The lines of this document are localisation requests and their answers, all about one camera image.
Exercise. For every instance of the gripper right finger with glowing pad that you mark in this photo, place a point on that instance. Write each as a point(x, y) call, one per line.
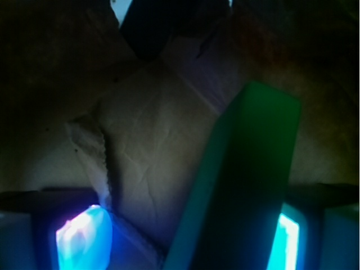
point(318, 228)

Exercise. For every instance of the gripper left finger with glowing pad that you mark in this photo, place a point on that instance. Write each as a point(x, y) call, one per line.
point(54, 229)

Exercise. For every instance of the green rectangular block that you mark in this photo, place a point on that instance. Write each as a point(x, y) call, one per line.
point(230, 219)

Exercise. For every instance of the brown paper bag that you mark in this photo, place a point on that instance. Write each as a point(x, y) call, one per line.
point(65, 59)

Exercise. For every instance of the white plastic bin lid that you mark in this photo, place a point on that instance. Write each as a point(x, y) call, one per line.
point(120, 9)

